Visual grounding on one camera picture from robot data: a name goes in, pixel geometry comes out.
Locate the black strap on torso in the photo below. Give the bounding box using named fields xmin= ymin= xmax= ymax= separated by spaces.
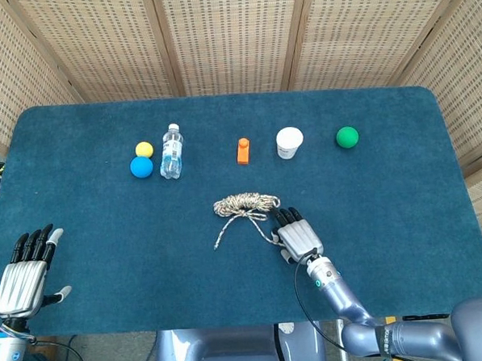
xmin=272 ymin=322 xmax=284 ymax=361

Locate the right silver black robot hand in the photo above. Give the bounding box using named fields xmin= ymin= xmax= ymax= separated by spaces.
xmin=268 ymin=204 xmax=326 ymax=266

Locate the beige braided rope bundle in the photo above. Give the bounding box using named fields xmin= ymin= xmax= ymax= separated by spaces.
xmin=211 ymin=190 xmax=284 ymax=250

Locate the orange block with knob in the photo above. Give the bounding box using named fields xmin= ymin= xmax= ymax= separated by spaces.
xmin=235 ymin=137 xmax=251 ymax=166

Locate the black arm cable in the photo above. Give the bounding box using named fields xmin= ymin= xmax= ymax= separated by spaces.
xmin=291 ymin=248 xmax=425 ymax=361
xmin=28 ymin=336 xmax=90 ymax=361

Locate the green foam ball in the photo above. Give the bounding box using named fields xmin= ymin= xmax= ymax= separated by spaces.
xmin=334 ymin=125 xmax=361 ymax=149

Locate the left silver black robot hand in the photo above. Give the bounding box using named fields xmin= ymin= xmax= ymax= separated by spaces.
xmin=0 ymin=222 xmax=74 ymax=319

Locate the blue felt table mat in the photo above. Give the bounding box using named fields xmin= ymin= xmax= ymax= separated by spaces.
xmin=0 ymin=82 xmax=482 ymax=339

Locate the clear plastic water bottle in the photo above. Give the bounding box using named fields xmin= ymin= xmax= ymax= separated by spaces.
xmin=157 ymin=123 xmax=187 ymax=181

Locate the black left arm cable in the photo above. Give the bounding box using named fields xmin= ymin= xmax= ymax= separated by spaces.
xmin=28 ymin=336 xmax=90 ymax=361

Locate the yellow foam ball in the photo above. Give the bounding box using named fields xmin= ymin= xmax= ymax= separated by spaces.
xmin=135 ymin=141 xmax=155 ymax=159

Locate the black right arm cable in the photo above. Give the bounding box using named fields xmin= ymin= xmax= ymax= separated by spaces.
xmin=291 ymin=248 xmax=425 ymax=361

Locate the blue-grey robot torso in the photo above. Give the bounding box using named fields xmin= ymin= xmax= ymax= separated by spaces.
xmin=149 ymin=319 xmax=348 ymax=361

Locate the brown wooden post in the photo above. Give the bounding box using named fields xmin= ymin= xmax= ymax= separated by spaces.
xmin=30 ymin=336 xmax=60 ymax=358

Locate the white paper cup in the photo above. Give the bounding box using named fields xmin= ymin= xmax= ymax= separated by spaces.
xmin=275 ymin=125 xmax=305 ymax=161

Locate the blue foam ball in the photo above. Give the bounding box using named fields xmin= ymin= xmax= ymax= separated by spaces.
xmin=129 ymin=154 xmax=155 ymax=179

